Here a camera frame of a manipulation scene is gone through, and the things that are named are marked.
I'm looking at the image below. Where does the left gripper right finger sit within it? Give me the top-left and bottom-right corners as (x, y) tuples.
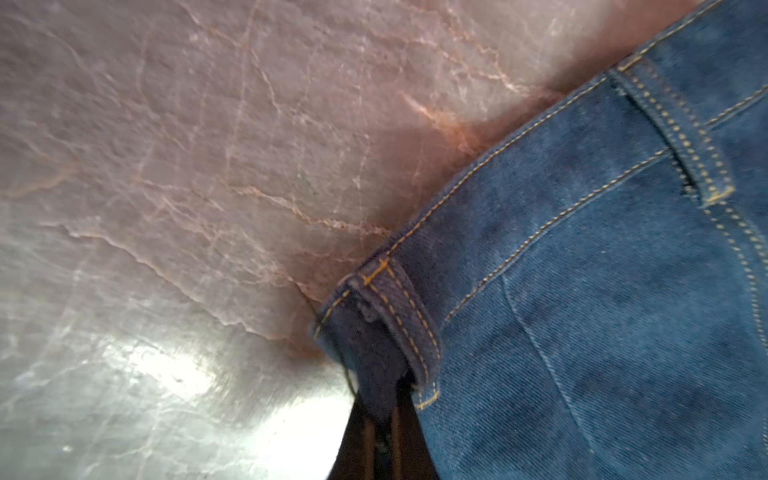
(390, 383), (439, 480)

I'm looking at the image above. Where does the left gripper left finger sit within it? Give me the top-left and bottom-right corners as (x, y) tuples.
(327, 399), (376, 480)

